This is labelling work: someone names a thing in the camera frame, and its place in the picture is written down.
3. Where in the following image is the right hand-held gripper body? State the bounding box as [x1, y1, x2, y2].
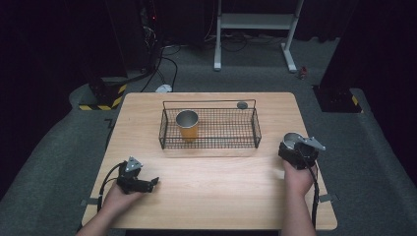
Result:
[283, 135, 327, 171]

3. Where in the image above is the right hand-held gripper cable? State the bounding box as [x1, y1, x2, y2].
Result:
[296, 144, 321, 231]

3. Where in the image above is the hand-held gripper cable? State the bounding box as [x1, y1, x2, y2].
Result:
[96, 161, 128, 212]
[296, 144, 321, 231]

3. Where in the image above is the orange metal cup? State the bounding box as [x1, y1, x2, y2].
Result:
[175, 109, 200, 144]

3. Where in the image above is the black wire basket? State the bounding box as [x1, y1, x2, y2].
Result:
[158, 98, 263, 150]

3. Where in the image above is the black yellow striped stand base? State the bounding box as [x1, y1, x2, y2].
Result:
[312, 85, 364, 114]
[78, 77, 129, 112]

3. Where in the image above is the left hand-held gripper cable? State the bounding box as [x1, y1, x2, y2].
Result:
[96, 161, 128, 212]

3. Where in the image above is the person's right hand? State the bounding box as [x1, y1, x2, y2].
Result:
[282, 159, 319, 199]

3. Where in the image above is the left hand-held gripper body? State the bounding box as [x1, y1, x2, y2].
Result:
[116, 155, 155, 195]

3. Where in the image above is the dark equipment rack with wires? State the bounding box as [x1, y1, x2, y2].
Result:
[104, 0, 165, 74]

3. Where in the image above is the black floor cable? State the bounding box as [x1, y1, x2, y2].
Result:
[140, 45, 182, 93]

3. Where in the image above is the white metal stand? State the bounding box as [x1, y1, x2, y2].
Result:
[213, 0, 305, 74]

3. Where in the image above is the person's left hand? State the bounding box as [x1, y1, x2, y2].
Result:
[102, 182, 145, 218]

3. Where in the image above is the silver metal cup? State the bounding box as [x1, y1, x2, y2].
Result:
[281, 132, 306, 151]

